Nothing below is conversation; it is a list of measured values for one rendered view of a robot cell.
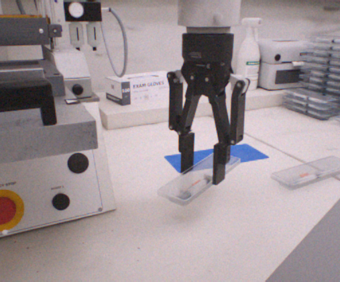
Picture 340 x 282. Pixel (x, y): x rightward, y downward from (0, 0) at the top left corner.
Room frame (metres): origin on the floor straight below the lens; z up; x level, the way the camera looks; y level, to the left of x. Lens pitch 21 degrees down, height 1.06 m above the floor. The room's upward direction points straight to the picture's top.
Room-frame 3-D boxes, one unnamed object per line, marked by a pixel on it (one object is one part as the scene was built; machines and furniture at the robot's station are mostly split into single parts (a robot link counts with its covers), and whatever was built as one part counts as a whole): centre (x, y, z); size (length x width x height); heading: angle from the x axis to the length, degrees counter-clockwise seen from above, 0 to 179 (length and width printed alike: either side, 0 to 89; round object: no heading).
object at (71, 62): (0.66, 0.20, 0.96); 0.26 x 0.05 x 0.07; 25
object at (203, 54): (0.52, -0.05, 0.99); 0.08 x 0.08 x 0.09
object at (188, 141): (0.54, -0.03, 0.84); 0.03 x 0.01 x 0.07; 144
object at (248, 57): (1.28, -0.29, 0.92); 0.09 x 0.08 x 0.25; 32
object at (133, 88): (1.13, 0.09, 0.83); 0.23 x 0.12 x 0.07; 125
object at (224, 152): (0.49, -0.09, 0.86); 0.03 x 0.01 x 0.05; 54
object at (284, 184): (0.62, -0.29, 0.76); 0.18 x 0.06 x 0.02; 120
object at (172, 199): (0.52, -0.05, 0.80); 0.18 x 0.06 x 0.02; 144
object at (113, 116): (1.24, -0.13, 0.77); 0.84 x 0.30 x 0.04; 115
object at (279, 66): (1.36, -0.41, 0.88); 0.25 x 0.20 x 0.17; 19
